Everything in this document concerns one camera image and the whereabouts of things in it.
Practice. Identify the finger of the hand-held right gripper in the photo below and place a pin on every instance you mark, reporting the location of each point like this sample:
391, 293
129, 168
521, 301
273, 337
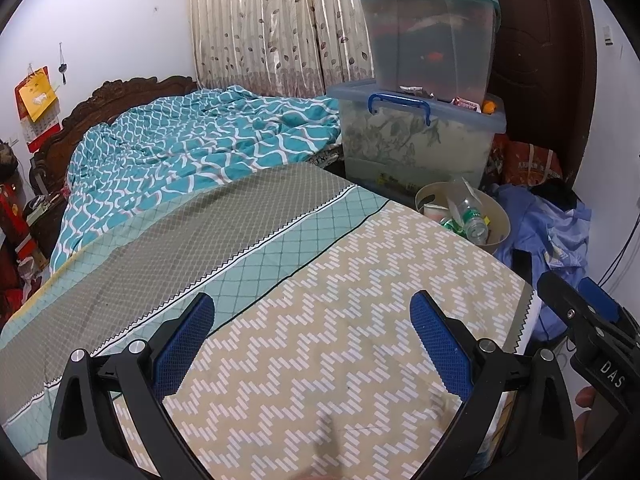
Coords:
565, 300
600, 300

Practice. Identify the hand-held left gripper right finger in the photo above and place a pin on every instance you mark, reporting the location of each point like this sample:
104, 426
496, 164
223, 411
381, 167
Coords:
440, 345

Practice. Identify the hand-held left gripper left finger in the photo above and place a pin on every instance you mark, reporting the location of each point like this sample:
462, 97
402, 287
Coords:
182, 345

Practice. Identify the beige round bin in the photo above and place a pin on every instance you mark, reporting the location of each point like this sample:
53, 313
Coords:
498, 241

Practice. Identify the clear plastic bottle green label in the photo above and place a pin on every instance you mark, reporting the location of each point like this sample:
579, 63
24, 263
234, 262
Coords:
474, 220

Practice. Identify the person's right hand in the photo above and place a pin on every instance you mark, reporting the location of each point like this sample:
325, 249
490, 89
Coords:
583, 400

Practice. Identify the black rectangular device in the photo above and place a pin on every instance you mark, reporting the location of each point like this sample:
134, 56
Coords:
521, 267

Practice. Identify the blue cloth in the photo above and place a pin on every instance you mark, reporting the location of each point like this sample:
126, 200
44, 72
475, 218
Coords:
540, 225

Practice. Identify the black cloth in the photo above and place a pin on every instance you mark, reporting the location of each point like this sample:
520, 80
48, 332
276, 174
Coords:
557, 192

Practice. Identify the patterned bedsheet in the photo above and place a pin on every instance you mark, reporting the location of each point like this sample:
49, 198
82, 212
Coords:
275, 285

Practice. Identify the orange woven bag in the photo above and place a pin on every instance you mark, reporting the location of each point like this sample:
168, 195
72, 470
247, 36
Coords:
530, 160

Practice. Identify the dark wooden nightstand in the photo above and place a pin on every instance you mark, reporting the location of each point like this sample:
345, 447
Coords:
42, 215

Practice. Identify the teal patterned quilt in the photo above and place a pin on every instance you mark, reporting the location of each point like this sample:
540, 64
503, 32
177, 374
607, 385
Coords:
200, 140

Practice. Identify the red gift bag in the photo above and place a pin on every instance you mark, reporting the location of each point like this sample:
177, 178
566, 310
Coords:
12, 225

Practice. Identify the small orange object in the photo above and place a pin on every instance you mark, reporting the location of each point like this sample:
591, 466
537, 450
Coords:
489, 106

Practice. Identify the pink packet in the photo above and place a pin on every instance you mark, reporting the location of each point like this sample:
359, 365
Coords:
465, 104

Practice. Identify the brown wooden door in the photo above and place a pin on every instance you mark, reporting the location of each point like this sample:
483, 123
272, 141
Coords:
540, 60

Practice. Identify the carved wooden headboard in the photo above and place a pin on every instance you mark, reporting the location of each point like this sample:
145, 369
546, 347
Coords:
125, 92

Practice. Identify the yellow paper bag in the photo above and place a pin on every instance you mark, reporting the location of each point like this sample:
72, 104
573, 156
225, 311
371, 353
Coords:
37, 97

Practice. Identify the clear storage box teal lid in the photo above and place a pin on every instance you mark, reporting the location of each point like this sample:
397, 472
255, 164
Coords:
425, 45

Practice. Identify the hanging keys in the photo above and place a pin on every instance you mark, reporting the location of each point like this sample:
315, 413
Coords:
62, 67

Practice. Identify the striped leaf print curtain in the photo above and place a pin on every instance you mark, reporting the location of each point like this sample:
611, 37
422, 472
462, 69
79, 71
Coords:
275, 25

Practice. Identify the red wall calendar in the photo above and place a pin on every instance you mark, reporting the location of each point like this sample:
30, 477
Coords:
37, 130

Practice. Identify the white wall switch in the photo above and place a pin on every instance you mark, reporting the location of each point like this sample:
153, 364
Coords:
608, 35

